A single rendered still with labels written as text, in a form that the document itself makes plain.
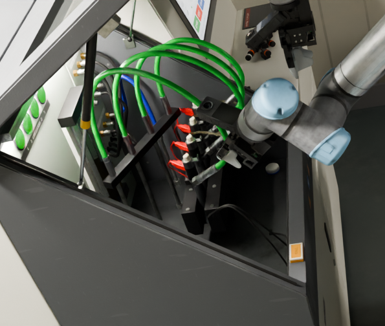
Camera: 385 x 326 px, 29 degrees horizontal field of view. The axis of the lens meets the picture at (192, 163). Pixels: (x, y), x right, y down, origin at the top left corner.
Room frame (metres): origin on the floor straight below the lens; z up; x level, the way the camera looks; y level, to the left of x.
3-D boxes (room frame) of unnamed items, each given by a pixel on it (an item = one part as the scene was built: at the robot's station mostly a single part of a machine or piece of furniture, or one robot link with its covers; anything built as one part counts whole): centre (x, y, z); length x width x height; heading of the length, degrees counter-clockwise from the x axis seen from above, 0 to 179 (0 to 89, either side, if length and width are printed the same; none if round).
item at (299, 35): (1.55, -0.33, 1.36); 0.09 x 0.08 x 0.12; 73
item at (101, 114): (1.84, 0.19, 1.20); 0.13 x 0.03 x 0.31; 163
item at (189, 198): (1.64, -0.03, 0.91); 0.34 x 0.10 x 0.15; 163
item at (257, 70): (2.15, -0.34, 0.96); 0.70 x 0.22 x 0.03; 163
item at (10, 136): (1.61, 0.26, 1.43); 0.54 x 0.03 x 0.02; 163
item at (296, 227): (1.46, -0.22, 0.87); 0.62 x 0.04 x 0.16; 163
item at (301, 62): (1.53, -0.32, 1.25); 0.06 x 0.03 x 0.09; 73
